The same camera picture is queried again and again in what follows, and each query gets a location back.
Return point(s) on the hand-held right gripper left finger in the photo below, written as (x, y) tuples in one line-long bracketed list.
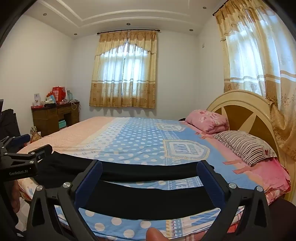
[(92, 178)]

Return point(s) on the polka dot bedsheet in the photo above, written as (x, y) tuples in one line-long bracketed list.
[(138, 139)]

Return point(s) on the person's right hand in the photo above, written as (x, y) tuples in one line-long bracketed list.
[(156, 235)]

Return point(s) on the black chair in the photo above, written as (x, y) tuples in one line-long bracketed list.
[(8, 122)]

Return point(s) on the dark curtain rod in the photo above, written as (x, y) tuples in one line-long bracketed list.
[(219, 9), (128, 31)]

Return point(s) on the red gift bag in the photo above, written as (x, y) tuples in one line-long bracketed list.
[(58, 93)]

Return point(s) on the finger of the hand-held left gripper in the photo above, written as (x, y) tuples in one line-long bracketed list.
[(44, 150), (22, 139)]

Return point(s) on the black pants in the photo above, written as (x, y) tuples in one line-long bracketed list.
[(138, 199)]

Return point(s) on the pink floral pillow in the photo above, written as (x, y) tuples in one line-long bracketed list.
[(205, 120)]

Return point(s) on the patterned bag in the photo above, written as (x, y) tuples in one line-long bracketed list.
[(35, 135)]

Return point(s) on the brown wooden desk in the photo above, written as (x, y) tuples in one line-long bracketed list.
[(49, 118)]

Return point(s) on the cream wooden headboard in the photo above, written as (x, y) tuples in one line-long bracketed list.
[(245, 111)]

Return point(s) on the yellow floral window curtain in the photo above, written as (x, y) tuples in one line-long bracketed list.
[(123, 71), (261, 60)]

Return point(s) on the striped pillow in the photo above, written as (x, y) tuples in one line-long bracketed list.
[(245, 146)]

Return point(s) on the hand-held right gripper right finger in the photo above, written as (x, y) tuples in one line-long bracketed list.
[(208, 180)]

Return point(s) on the teal box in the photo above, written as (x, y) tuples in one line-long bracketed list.
[(62, 124)]

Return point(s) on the pink folded blanket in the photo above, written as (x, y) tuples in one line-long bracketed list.
[(270, 176)]

